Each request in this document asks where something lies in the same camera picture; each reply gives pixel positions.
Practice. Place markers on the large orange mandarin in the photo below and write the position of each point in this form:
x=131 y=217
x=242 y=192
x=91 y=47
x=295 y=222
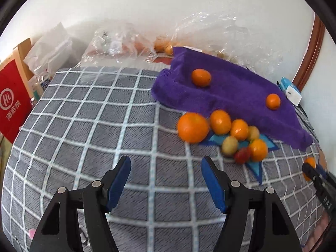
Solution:
x=193 y=127
x=220 y=122
x=201 y=77

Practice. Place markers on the cardboard box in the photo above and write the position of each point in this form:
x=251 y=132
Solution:
x=22 y=50

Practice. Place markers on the white plastic bag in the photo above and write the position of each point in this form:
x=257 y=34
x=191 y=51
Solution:
x=55 y=47

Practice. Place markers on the purple towel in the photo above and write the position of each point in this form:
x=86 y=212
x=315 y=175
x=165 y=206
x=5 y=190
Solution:
x=236 y=84

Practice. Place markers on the pile of brown longans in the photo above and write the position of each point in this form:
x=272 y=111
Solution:
x=222 y=54

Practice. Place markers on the small yellow-orange kumquat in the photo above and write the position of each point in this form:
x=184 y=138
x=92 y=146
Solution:
x=254 y=132
x=230 y=145

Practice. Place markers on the red paper bag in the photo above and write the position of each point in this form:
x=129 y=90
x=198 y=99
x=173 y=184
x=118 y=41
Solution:
x=13 y=102

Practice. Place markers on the pile of bagged mandarins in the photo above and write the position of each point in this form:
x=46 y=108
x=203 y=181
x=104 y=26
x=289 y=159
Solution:
x=164 y=46

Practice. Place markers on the large clear plastic bag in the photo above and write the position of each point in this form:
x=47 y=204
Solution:
x=231 y=34

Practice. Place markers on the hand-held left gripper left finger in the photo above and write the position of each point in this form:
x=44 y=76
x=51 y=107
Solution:
x=119 y=186

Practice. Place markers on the printed fruit carton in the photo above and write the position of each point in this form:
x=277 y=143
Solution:
x=163 y=60

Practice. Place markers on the grey plaid blanket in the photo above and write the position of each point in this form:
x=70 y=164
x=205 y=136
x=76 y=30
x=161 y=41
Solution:
x=92 y=126

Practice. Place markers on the brown wooden door frame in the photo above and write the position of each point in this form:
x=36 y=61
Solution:
x=312 y=50

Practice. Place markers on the crumpled clear plastic bag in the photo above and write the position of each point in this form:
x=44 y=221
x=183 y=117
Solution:
x=115 y=44

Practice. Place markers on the small pink object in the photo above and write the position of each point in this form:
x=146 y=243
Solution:
x=32 y=233

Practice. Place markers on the clear water bottle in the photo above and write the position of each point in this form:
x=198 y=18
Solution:
x=42 y=81

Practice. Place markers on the red strawberry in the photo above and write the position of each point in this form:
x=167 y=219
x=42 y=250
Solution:
x=242 y=156

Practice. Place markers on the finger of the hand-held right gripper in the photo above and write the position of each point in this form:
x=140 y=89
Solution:
x=321 y=186
x=320 y=170

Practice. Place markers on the small orange mandarin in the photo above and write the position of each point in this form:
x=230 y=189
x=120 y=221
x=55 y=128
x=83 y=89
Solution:
x=239 y=129
x=311 y=162
x=259 y=150
x=273 y=101

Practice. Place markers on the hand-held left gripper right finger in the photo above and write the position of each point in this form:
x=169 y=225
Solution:
x=212 y=186

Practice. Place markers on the white and blue box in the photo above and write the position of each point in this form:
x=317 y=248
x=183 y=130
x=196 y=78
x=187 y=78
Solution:
x=290 y=90

